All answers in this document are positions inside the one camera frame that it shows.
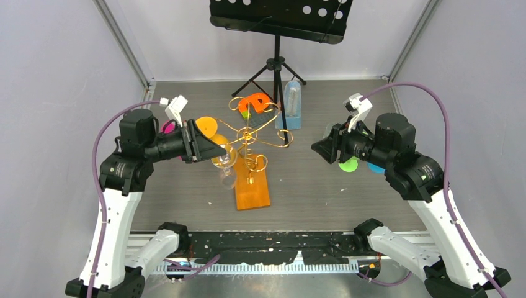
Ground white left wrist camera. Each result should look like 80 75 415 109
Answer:
164 95 188 127

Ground clear wine glass back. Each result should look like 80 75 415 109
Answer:
212 144 238 189

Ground clear wine glass front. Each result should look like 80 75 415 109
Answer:
323 123 335 138

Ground black music stand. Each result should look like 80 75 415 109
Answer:
208 0 354 148

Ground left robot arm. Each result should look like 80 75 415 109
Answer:
65 109 226 297

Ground purple camera cable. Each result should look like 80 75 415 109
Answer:
359 81 510 298
85 98 169 298

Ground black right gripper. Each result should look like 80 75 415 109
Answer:
311 114 394 169

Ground gold wire wine glass rack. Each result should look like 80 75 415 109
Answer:
214 101 293 211

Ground orange wine glass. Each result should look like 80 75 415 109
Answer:
196 116 227 145

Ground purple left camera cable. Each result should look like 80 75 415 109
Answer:
85 98 169 298

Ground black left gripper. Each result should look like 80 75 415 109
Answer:
145 118 227 163

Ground grey building plate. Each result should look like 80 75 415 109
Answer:
247 111 275 128

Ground clear wine glass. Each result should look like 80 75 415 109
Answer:
212 144 238 189
323 123 335 138

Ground orange ring toy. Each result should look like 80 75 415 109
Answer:
238 93 271 118

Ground green wine glass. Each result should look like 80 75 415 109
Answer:
337 133 360 173

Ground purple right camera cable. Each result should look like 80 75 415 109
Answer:
359 81 510 298

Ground pink wine glass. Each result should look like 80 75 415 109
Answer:
161 120 177 135

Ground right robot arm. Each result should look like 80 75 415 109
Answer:
311 113 511 297

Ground blue wine glass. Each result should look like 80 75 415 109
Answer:
367 163 385 174

